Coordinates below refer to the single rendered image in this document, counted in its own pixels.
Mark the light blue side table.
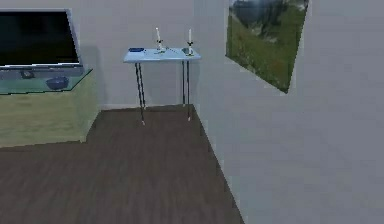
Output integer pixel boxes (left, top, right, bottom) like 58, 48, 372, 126
122, 47, 202, 127

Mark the white candle on black holder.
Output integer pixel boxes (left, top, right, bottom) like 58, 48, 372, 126
155, 27, 166, 52
186, 28, 195, 57

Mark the framed landscape picture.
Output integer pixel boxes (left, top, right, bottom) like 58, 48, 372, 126
225, 0, 310, 94

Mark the blue bowl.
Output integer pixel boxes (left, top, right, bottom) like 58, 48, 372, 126
45, 76, 70, 91

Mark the pale green television stand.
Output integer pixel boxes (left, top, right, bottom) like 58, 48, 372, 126
0, 68, 100, 149

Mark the silver framed television set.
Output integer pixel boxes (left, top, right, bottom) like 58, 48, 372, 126
0, 8, 85, 72

